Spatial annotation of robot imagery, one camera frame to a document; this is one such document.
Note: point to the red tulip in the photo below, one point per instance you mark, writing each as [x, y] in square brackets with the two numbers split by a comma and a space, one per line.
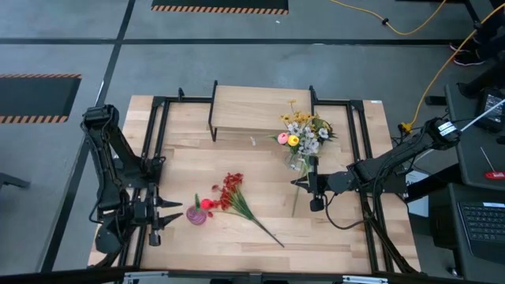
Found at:
[206, 204]

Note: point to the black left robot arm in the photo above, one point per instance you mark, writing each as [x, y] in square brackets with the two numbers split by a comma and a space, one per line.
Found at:
[106, 158]

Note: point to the person's leg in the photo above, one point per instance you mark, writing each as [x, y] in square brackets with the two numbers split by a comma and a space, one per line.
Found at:
[491, 37]

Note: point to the wooden shelf with black legs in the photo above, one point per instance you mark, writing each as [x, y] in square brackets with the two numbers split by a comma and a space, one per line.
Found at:
[252, 106]

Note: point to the pink tulip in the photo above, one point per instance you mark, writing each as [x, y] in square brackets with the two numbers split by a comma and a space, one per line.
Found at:
[282, 138]

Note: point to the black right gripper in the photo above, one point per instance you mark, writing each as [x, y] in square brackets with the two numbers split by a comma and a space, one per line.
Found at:
[317, 183]

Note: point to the small fallen white blossom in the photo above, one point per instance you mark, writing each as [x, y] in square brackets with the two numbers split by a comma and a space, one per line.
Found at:
[253, 140]

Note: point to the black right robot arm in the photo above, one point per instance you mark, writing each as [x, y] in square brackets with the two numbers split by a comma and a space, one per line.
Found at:
[394, 158]

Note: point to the clear glass vase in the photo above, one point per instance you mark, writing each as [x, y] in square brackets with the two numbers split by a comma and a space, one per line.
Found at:
[296, 161]

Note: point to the dark grey side desk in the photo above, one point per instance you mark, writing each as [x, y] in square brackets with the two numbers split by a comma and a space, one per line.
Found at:
[473, 165]
[442, 221]

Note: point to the dark grey furniture foot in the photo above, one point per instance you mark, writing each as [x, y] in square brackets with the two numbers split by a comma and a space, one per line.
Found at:
[12, 180]

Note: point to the red blossom flower bunch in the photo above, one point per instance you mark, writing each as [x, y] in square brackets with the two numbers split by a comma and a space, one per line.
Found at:
[229, 189]

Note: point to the black hazard-striped floor mat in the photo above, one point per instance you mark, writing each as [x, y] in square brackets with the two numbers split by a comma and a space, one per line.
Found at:
[35, 96]
[221, 4]

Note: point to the black stand leg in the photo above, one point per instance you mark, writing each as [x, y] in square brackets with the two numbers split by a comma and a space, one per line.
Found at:
[471, 10]

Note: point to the black aluminium table frame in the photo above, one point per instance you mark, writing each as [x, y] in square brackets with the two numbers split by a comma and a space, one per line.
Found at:
[185, 99]

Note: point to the yellow tulip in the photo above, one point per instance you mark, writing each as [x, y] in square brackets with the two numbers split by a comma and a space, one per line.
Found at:
[293, 140]

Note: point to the thin green bare stem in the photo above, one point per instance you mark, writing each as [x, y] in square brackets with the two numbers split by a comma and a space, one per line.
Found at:
[294, 205]

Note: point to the black laptop keyboard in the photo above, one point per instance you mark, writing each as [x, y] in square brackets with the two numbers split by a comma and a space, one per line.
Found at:
[483, 229]

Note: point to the white blossom grass bunch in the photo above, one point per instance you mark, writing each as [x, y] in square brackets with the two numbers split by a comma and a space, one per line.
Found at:
[311, 145]

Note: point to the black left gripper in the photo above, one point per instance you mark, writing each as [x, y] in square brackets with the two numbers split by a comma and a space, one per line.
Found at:
[154, 213]

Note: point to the purple glass vase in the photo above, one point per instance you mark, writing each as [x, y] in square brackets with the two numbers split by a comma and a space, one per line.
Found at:
[196, 217]

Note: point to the person's shoe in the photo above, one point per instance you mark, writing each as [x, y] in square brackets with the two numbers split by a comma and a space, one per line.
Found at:
[467, 60]

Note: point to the black chair base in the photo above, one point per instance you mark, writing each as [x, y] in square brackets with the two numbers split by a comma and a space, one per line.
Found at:
[477, 87]

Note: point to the black tablet device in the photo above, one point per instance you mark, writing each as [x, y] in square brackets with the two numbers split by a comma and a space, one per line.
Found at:
[489, 110]

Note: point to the black gantry crossbar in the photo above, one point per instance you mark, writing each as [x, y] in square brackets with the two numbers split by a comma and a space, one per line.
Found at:
[59, 276]

